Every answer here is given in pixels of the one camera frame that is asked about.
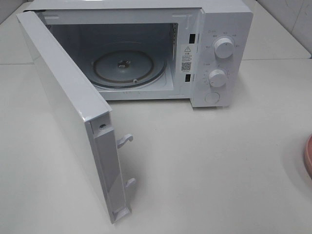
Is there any pink round plate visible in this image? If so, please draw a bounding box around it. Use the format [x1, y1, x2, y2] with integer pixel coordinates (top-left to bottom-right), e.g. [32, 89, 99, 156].
[303, 135, 312, 178]

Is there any round white door button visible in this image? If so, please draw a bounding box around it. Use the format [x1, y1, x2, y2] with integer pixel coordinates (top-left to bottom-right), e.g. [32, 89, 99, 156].
[205, 92, 220, 104]

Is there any glass microwave turntable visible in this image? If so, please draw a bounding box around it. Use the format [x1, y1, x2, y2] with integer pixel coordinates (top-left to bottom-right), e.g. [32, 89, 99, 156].
[88, 42, 167, 89]

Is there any white timer knob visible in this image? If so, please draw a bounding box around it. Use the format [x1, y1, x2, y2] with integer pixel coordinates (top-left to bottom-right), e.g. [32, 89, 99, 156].
[208, 69, 227, 88]

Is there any white microwave oven body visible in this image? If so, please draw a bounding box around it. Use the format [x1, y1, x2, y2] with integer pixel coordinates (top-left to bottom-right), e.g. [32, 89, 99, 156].
[22, 0, 253, 107]

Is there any upper white power knob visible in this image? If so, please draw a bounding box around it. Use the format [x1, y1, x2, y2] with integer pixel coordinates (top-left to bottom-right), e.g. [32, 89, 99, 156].
[214, 36, 234, 59]

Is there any white microwave door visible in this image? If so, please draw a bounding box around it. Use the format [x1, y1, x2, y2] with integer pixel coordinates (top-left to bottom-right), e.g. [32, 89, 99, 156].
[17, 11, 136, 223]

